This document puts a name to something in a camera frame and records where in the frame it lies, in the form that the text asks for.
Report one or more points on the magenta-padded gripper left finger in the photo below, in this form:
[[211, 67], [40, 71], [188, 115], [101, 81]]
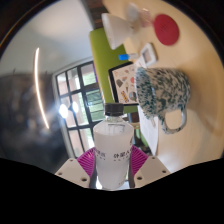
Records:
[[71, 171]]

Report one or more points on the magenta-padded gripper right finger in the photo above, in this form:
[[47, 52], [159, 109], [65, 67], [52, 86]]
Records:
[[151, 170]]

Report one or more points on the clear plastic water bottle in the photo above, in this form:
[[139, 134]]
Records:
[[112, 150]]

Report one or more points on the black pendant lamps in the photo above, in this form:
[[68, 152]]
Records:
[[63, 110]]

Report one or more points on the large black-framed window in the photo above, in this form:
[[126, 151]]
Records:
[[80, 100]]

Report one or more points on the green speckled white mug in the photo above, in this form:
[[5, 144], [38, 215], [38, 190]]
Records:
[[160, 90]]

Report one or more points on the sticker-covered black tablet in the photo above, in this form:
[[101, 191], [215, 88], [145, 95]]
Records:
[[123, 83]]

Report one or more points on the curved linear ceiling light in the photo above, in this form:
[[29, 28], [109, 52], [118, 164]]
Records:
[[37, 83]]

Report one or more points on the small blue-capped bottle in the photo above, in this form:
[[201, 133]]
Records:
[[125, 57]]

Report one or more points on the green upholstered bench backrest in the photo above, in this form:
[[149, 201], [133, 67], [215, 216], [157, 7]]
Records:
[[101, 53]]

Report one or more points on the flat round red coaster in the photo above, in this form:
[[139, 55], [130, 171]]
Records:
[[166, 29]]

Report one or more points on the white footed bowl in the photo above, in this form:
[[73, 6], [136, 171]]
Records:
[[116, 30]]

